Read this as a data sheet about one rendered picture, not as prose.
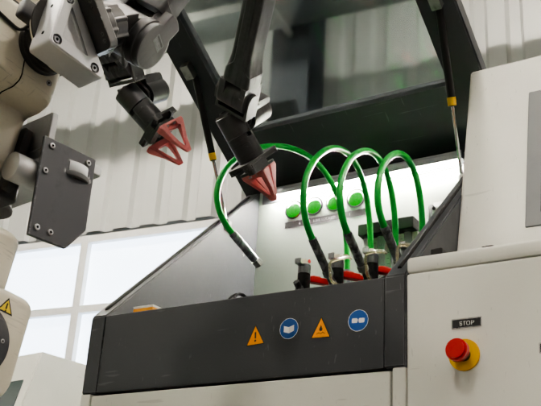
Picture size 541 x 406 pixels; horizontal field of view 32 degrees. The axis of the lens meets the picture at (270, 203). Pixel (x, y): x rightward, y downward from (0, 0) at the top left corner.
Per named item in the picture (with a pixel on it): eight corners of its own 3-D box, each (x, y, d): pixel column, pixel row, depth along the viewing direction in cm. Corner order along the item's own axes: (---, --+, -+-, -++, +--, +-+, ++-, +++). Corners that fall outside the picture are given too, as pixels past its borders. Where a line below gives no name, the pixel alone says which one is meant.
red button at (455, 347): (439, 366, 146) (439, 333, 149) (449, 372, 150) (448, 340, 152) (472, 363, 144) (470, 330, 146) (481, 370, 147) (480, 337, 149)
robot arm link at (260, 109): (216, 80, 190) (249, 100, 187) (250, 60, 198) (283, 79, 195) (208, 128, 198) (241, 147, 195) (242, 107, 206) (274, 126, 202)
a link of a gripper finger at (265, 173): (298, 186, 199) (277, 147, 198) (279, 200, 194) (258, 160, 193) (275, 194, 204) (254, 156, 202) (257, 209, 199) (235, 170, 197)
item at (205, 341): (96, 393, 186) (106, 315, 193) (110, 398, 190) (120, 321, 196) (383, 368, 156) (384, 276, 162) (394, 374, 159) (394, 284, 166)
